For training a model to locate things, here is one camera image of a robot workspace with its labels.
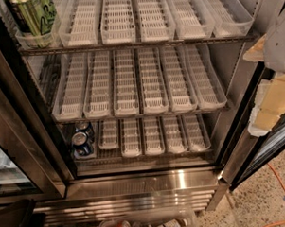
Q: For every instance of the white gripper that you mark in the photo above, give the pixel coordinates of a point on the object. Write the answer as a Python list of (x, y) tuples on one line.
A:
[(279, 51)]

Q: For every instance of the green drink can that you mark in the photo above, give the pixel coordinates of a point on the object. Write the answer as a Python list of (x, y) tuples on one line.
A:
[(34, 16)]

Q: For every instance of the top shelf tray six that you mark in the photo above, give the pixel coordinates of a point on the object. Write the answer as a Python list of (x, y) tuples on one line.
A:
[(231, 18)]

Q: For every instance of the fridge glass door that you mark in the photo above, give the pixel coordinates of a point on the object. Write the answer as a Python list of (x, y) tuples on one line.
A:
[(247, 153)]

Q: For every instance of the top shelf tray five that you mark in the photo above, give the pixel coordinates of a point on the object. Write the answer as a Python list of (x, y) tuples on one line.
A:
[(192, 19)]

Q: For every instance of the top shelf tray four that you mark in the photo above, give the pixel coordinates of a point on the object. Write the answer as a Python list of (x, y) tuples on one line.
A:
[(155, 21)]

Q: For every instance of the top shelf tray three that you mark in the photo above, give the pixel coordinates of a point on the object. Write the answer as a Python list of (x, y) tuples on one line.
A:
[(117, 22)]

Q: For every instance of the blue soda can rear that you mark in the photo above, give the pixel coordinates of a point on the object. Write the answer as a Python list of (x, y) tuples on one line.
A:
[(85, 127)]

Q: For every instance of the blue soda can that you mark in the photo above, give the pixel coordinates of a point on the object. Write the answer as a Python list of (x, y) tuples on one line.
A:
[(85, 127), (81, 144)]

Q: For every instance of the top shelf tray two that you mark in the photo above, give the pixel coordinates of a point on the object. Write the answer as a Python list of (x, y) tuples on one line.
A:
[(79, 25)]

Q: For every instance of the blue soda can front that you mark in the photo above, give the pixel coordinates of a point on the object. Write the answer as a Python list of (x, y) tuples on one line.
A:
[(81, 144)]

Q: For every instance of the top shelf tray one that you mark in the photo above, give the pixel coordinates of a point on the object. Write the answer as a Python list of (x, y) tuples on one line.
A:
[(28, 40)]

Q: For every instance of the clear plastic floor bin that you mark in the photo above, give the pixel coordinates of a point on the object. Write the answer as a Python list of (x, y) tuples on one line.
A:
[(153, 218)]

